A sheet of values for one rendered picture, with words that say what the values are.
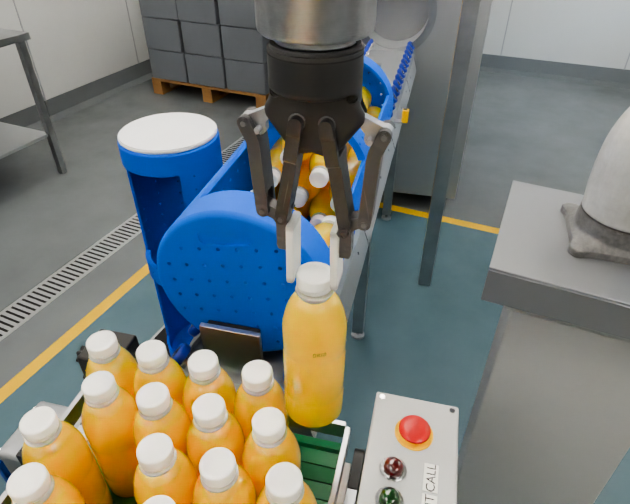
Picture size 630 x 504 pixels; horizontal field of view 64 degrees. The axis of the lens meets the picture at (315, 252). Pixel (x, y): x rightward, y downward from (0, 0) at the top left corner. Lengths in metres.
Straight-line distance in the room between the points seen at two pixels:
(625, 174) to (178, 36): 4.22
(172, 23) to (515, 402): 4.21
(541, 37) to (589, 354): 4.96
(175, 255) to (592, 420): 0.89
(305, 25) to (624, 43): 5.57
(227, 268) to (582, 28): 5.30
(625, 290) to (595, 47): 5.00
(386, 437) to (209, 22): 4.20
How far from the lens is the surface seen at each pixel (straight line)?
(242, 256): 0.76
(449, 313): 2.42
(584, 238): 1.03
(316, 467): 0.82
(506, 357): 1.12
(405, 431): 0.61
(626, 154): 0.97
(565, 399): 1.18
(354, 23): 0.38
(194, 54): 4.78
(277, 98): 0.43
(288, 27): 0.37
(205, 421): 0.62
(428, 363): 2.19
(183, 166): 1.43
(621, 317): 0.96
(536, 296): 0.94
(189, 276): 0.83
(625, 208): 0.99
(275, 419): 0.61
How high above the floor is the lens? 1.61
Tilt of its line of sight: 36 degrees down
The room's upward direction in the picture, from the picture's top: straight up
